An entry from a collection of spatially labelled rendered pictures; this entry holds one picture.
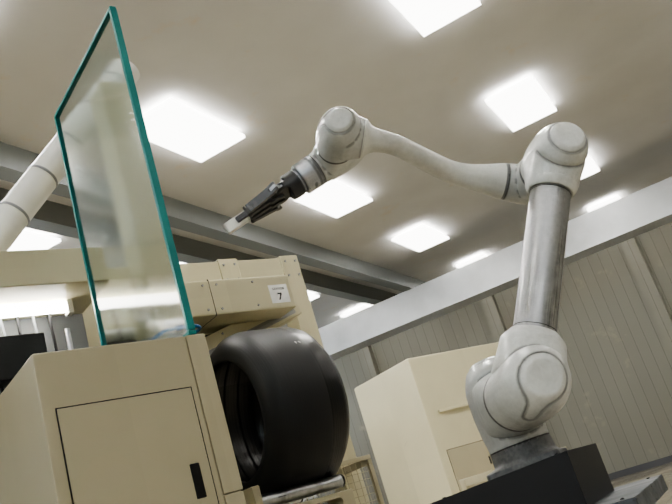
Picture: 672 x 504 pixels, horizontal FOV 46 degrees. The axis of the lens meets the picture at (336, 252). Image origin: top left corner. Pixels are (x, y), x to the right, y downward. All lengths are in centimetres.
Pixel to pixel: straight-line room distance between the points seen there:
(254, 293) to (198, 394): 141
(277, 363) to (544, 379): 110
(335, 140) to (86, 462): 93
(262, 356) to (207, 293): 58
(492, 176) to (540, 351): 60
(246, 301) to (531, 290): 156
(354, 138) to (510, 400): 73
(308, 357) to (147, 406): 99
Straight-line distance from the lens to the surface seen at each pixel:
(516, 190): 220
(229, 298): 317
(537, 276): 191
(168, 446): 179
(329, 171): 213
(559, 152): 201
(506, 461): 198
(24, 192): 309
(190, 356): 188
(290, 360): 264
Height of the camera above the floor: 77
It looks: 18 degrees up
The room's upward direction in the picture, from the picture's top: 18 degrees counter-clockwise
